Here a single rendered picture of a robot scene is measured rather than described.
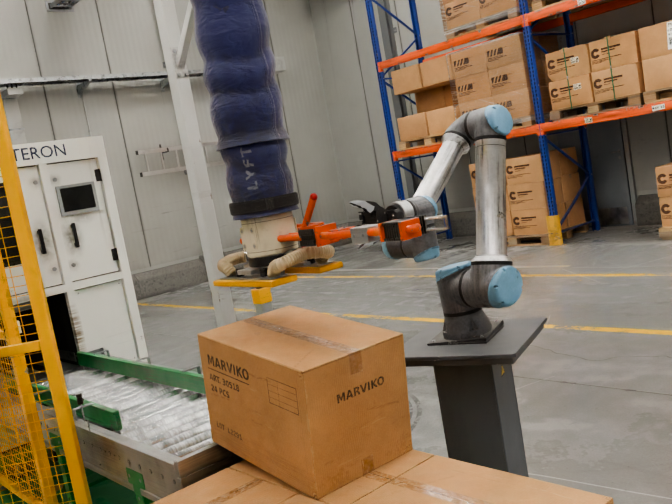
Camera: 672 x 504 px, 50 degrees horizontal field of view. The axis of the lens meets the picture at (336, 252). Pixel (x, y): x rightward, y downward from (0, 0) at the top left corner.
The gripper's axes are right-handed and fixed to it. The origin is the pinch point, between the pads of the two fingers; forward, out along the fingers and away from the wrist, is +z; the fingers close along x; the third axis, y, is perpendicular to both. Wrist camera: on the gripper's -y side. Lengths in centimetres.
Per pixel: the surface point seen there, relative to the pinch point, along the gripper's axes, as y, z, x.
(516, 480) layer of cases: -45, -3, -75
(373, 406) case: -5, 10, -55
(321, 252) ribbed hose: 7.0, 9.4, -6.2
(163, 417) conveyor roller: 129, 17, -76
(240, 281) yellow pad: 26.7, 28.1, -11.1
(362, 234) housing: -21.6, 17.0, -0.4
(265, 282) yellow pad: 12.8, 28.2, -11.3
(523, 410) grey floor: 74, -164, -129
